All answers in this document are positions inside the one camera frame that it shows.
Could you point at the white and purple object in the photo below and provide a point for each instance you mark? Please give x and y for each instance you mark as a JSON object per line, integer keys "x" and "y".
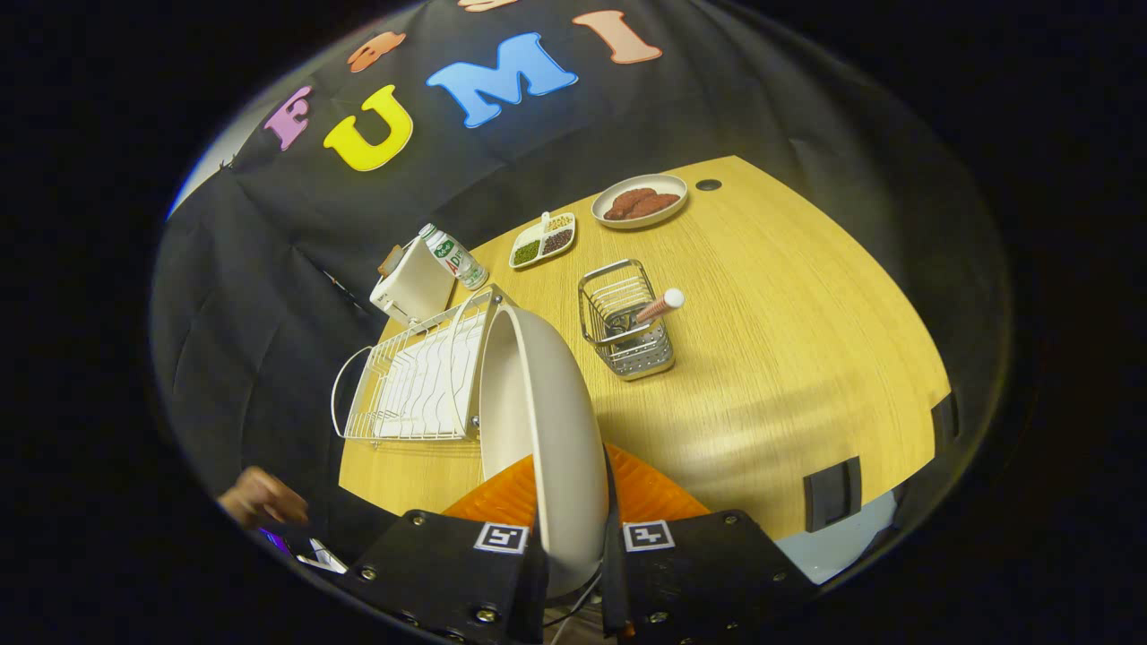
{"x": 318, "y": 557}

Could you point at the white divided dish of beans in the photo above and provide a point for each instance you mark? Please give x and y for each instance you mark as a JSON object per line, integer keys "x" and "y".
{"x": 542, "y": 242}

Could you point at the red meat patty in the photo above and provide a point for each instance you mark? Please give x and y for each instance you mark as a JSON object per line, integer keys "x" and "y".
{"x": 627, "y": 202}
{"x": 661, "y": 204}

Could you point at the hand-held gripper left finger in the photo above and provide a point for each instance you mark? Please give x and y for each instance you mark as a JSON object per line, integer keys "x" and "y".
{"x": 448, "y": 573}

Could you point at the white toaster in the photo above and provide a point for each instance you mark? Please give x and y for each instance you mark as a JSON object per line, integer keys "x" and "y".
{"x": 417, "y": 282}

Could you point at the black backdrop cloth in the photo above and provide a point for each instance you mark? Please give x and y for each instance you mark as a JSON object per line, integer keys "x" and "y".
{"x": 314, "y": 233}

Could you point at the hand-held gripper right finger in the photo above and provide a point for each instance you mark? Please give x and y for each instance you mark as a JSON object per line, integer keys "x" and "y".
{"x": 699, "y": 573}

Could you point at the black table bracket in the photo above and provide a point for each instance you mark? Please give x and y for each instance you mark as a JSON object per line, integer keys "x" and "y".
{"x": 945, "y": 418}
{"x": 833, "y": 493}

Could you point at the white drip tray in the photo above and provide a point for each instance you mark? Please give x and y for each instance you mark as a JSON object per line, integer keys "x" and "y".
{"x": 421, "y": 385}

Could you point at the beige plate holding patties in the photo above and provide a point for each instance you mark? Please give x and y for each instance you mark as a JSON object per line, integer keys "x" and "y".
{"x": 672, "y": 184}

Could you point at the brown toast slice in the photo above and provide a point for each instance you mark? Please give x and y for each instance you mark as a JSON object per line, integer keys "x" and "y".
{"x": 390, "y": 260}

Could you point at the white bottle with green label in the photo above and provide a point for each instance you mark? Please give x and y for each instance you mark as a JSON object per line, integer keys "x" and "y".
{"x": 452, "y": 255}

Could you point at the beige round plate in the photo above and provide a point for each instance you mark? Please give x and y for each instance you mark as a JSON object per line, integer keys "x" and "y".
{"x": 556, "y": 430}

